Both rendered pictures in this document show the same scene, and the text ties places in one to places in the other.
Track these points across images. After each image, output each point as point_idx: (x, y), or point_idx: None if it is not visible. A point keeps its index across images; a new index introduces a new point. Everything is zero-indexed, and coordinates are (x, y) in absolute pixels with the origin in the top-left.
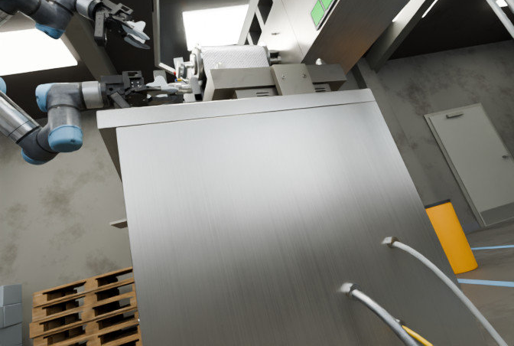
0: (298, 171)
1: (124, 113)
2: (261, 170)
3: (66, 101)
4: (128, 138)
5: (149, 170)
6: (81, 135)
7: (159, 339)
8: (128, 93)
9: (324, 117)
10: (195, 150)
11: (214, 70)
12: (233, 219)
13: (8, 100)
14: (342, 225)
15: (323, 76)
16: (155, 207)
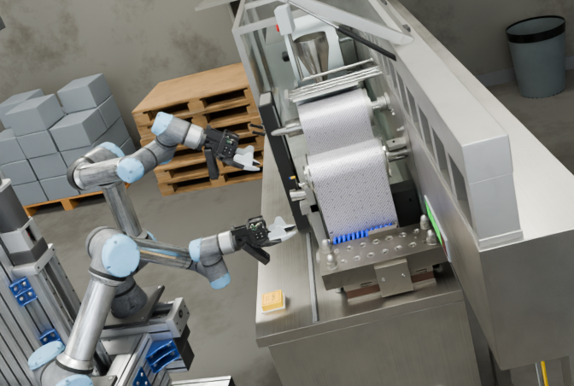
0: (383, 357)
1: (270, 338)
2: (357, 359)
3: (213, 260)
4: (275, 351)
5: (289, 365)
6: (229, 276)
7: None
8: (256, 247)
9: (410, 320)
10: (314, 353)
11: (325, 276)
12: (339, 383)
13: (170, 253)
14: (408, 383)
15: (426, 261)
16: (296, 381)
